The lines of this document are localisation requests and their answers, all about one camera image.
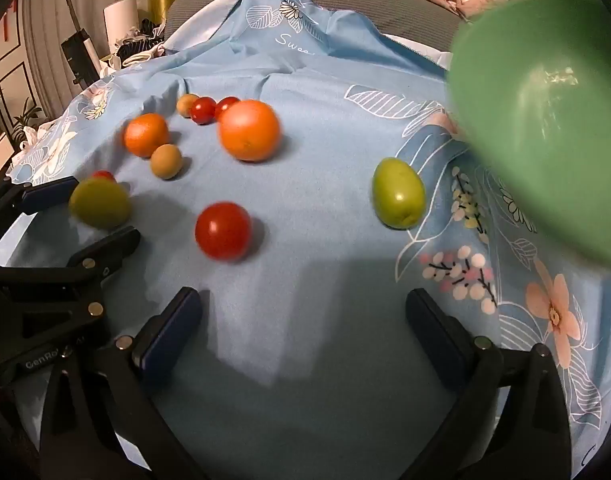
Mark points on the green plastic bowl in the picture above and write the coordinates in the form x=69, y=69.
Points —
x=535, y=135

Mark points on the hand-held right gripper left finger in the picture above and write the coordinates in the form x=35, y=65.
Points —
x=168, y=332

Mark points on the pile of dark clothes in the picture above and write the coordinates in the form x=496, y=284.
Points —
x=140, y=42

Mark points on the upright vacuum cleaner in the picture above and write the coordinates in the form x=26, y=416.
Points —
x=77, y=55

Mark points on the green lemon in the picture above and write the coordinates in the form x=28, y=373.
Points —
x=100, y=203

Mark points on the green potted plant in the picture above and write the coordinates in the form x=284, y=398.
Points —
x=26, y=117

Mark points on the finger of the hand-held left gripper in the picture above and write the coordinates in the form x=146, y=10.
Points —
x=110, y=247
x=50, y=194

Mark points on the blue floral bed sheet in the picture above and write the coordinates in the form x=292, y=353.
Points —
x=310, y=285

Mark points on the small orange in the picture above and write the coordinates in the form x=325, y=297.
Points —
x=146, y=134

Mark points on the brown longan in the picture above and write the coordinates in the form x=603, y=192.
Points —
x=166, y=161
x=187, y=104

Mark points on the red cherry tomato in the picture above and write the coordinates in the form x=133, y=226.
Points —
x=103, y=175
x=223, y=230
x=225, y=104
x=203, y=110

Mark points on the large orange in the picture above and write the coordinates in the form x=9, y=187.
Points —
x=249, y=130

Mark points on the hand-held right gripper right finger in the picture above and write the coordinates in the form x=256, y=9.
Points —
x=435, y=332

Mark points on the grey sofa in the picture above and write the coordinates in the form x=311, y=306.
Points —
x=345, y=2

